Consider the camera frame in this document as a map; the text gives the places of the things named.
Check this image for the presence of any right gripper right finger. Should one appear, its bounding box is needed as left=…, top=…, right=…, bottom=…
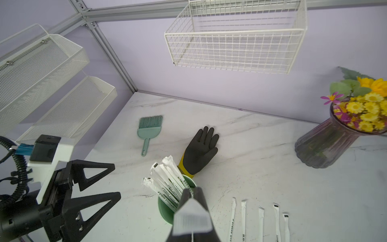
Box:
left=193, top=187, right=221, bottom=242

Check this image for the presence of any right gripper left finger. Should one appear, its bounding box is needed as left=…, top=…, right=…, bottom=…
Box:
left=166, top=189, right=192, bottom=242

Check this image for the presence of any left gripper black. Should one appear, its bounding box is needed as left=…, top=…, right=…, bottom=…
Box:
left=38, top=160, right=121, bottom=242

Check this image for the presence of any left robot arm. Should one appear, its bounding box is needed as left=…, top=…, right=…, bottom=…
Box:
left=1, top=135, right=121, bottom=242

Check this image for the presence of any green storage cup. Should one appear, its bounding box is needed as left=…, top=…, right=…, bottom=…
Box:
left=158, top=175, right=196, bottom=225

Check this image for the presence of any bundle of wrapped straws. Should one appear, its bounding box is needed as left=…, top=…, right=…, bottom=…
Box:
left=142, top=156, right=196, bottom=212

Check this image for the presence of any black yellow work glove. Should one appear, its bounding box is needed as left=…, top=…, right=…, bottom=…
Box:
left=177, top=126, right=219, bottom=178

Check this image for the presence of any green hand brush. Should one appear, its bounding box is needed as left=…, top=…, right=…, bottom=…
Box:
left=137, top=115, right=163, bottom=157

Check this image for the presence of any purple glass vase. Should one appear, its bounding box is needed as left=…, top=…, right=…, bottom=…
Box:
left=295, top=105, right=387, bottom=168

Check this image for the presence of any white two-tier mesh shelf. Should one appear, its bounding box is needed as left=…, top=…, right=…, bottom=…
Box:
left=1, top=24, right=117, bottom=143

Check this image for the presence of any yellow flower bouquet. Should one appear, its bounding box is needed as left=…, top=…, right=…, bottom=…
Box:
left=321, top=67, right=387, bottom=134

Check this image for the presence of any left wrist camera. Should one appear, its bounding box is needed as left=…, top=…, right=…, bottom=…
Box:
left=15, top=135, right=75, bottom=204

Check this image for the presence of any white wire wall basket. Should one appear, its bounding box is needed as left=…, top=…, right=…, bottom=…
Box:
left=164, top=1, right=307, bottom=74

